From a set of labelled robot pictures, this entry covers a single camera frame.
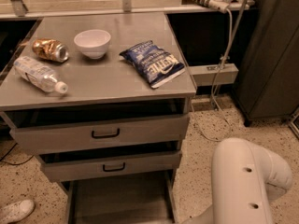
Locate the white bowl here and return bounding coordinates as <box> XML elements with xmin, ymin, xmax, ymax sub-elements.
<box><xmin>74</xmin><ymin>29</ymin><xmax>111</xmax><ymax>60</ymax></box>

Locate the grey top drawer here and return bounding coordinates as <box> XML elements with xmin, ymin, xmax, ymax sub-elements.
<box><xmin>10</xmin><ymin>115</ymin><xmax>190</xmax><ymax>154</ymax></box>

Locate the white power adapter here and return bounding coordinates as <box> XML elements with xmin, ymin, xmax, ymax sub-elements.
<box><xmin>208</xmin><ymin>0</ymin><xmax>229</xmax><ymax>13</ymax></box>

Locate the white sneaker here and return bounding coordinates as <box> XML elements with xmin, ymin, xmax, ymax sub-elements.
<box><xmin>0</xmin><ymin>199</ymin><xmax>35</xmax><ymax>224</ymax></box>

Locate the grey middle drawer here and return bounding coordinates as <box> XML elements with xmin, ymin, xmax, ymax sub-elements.
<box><xmin>41</xmin><ymin>151</ymin><xmax>182</xmax><ymax>182</ymax></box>

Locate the white power cable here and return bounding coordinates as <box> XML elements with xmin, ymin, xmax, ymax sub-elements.
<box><xmin>190</xmin><ymin>8</ymin><xmax>234</xmax><ymax>143</ymax></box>

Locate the black floor cable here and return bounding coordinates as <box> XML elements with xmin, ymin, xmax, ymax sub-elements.
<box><xmin>0</xmin><ymin>142</ymin><xmax>36</xmax><ymax>166</ymax></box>

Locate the grey back shelf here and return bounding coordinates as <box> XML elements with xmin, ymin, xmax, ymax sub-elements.
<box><xmin>0</xmin><ymin>0</ymin><xmax>256</xmax><ymax>20</ymax></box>

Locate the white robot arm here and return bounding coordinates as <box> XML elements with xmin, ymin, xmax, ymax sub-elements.
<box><xmin>182</xmin><ymin>138</ymin><xmax>292</xmax><ymax>224</ymax></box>

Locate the clear plastic water bottle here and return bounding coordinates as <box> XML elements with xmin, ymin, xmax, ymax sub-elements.
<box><xmin>13</xmin><ymin>56</ymin><xmax>68</xmax><ymax>94</ymax></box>

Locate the grey drawer cabinet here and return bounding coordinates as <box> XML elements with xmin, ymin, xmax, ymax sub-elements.
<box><xmin>0</xmin><ymin>13</ymin><xmax>195</xmax><ymax>224</ymax></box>

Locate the gold crushed can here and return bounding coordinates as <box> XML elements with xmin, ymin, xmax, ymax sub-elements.
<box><xmin>32</xmin><ymin>38</ymin><xmax>69</xmax><ymax>63</ymax></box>

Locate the grey metal bracket box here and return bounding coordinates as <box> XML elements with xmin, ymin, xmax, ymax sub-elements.
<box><xmin>190</xmin><ymin>63</ymin><xmax>238</xmax><ymax>87</ymax></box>

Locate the dark grey cabinet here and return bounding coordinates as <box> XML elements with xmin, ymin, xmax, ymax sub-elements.
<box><xmin>233</xmin><ymin>0</ymin><xmax>299</xmax><ymax>127</ymax></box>

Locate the blue chip bag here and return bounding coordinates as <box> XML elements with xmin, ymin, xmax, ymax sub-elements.
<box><xmin>120</xmin><ymin>40</ymin><xmax>185</xmax><ymax>89</ymax></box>

